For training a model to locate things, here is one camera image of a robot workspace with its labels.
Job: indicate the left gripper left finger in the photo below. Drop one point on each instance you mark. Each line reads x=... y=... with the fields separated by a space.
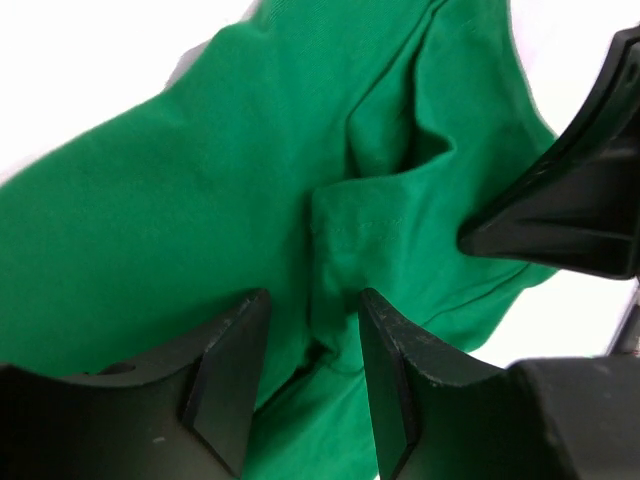
x=182 y=410

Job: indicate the green t shirt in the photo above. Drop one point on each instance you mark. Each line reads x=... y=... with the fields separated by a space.
x=314 y=150

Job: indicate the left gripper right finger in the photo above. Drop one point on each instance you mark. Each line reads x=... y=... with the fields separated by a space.
x=439 y=413

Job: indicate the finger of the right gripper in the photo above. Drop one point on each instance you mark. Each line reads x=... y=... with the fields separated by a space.
x=577 y=207

